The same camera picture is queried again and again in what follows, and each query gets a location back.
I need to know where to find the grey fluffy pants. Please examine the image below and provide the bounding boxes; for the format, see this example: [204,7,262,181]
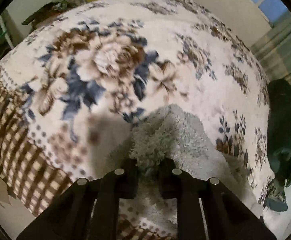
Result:
[107,105,263,237]

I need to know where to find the floral bed blanket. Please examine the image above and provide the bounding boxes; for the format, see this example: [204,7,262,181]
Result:
[0,0,275,239]

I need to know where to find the dark green blanket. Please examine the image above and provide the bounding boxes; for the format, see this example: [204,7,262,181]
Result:
[264,79,291,212]

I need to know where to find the green striped right curtain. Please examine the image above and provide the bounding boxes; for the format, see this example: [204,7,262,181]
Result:
[250,12,291,85]

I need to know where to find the dark wooden nightstand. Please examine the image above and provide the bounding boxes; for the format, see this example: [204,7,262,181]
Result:
[22,0,77,30]

